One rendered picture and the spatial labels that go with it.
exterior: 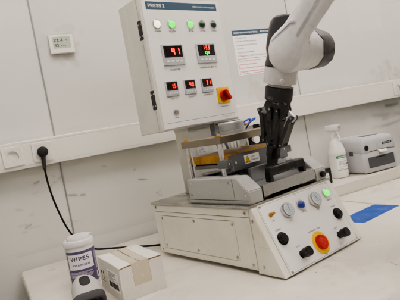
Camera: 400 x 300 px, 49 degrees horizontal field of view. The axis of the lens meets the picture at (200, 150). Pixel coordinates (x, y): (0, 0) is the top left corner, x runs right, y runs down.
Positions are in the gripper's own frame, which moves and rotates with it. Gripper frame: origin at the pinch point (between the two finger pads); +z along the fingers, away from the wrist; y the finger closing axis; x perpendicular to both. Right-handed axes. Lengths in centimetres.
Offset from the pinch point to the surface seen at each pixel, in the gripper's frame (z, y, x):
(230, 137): -5.6, -7.8, -9.4
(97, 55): -19, -86, -9
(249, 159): 0.7, -4.1, -5.0
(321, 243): 17.6, 19.8, -1.0
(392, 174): 30, -10, 98
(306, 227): 14.6, 15.4, -2.1
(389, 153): 22, -15, 102
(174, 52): -25.6, -37.5, -7.3
